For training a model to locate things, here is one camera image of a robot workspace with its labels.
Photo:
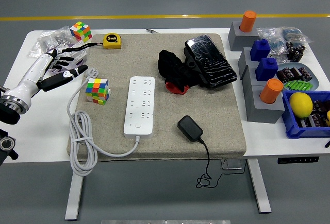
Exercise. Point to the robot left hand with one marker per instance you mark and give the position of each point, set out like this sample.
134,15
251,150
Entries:
33,76

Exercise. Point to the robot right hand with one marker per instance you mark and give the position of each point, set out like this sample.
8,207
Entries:
327,143

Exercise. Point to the small yellow object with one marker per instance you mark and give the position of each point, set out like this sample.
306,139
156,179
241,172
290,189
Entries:
328,118

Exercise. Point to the black capacitors in bin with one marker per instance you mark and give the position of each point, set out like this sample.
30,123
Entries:
318,116

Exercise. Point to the blue plastic bin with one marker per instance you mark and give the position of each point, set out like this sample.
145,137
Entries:
296,131

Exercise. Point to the black table control panel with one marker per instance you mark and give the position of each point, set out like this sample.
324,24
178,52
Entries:
297,160

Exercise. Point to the clear bag of parts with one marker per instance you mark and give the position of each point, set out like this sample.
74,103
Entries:
46,38

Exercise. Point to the yellow lemon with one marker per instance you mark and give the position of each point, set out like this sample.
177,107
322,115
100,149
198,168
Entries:
300,104

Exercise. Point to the lilac plastic tray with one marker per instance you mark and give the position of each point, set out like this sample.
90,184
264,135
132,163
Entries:
82,63

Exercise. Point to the pale grey plate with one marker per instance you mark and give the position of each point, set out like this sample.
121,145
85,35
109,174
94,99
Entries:
315,81

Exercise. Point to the green batteries pile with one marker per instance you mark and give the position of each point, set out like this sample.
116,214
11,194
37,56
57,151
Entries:
299,85

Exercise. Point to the colourful puzzle cube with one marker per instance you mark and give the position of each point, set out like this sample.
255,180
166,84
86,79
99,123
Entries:
81,31

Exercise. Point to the white-bodied puzzle cube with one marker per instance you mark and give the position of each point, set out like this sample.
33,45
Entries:
98,91

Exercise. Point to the grey block with round hole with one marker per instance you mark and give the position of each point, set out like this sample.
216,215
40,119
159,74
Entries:
239,41
263,112

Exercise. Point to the orange cylinder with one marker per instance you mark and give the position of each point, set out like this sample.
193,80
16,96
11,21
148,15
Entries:
248,20
270,91

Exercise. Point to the black capacitors on plate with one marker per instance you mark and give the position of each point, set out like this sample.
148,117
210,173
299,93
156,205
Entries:
291,73

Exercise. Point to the white table leg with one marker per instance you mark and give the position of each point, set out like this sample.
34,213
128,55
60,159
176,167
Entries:
73,195
259,188

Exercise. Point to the yellow tape measure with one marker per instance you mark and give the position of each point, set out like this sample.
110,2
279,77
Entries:
112,41

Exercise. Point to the blue peg block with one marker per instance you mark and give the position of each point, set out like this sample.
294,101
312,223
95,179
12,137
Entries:
266,69
260,50

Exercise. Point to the cluster of black capacitors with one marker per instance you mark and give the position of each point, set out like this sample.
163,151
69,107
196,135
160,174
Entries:
295,50

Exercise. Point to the grey block with square hole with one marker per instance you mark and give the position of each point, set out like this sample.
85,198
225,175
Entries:
243,61
248,77

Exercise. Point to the clear bag of blue resistors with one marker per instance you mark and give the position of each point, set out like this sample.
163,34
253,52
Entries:
274,43

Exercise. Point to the clear bag of blue rolls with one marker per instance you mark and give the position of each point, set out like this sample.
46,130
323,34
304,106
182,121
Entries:
294,34

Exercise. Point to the grey-brown fabric mat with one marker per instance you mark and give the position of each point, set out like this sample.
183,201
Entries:
206,105

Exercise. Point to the black cloth with orange trim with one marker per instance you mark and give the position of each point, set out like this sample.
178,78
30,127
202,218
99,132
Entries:
170,64

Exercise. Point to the black glossy rectangular case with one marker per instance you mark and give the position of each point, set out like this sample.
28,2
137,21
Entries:
211,59

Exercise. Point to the black plastic stand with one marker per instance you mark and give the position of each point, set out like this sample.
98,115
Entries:
191,63

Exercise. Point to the metal under-table bracket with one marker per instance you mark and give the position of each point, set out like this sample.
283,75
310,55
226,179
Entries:
228,164

